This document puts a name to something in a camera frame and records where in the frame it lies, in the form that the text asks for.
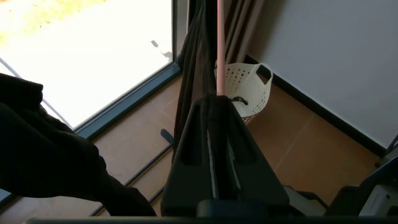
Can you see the black garment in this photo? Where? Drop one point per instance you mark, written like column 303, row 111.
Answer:
column 46, row 149
column 199, row 62

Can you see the pink clothes hanger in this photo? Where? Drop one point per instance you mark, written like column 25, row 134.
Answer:
column 220, row 46

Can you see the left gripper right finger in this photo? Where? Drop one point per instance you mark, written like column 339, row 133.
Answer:
column 258, row 180

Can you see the window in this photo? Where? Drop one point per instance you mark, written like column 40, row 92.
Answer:
column 93, row 46

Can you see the black clothes rack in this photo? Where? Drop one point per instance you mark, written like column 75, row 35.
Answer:
column 149, row 165

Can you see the brown curtain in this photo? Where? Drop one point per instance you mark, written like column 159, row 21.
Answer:
column 242, row 28

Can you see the white laundry basket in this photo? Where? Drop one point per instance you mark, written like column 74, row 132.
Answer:
column 248, row 87

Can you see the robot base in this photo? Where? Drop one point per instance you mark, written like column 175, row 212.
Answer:
column 367, row 193

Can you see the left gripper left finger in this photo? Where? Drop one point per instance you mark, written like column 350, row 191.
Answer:
column 189, row 180

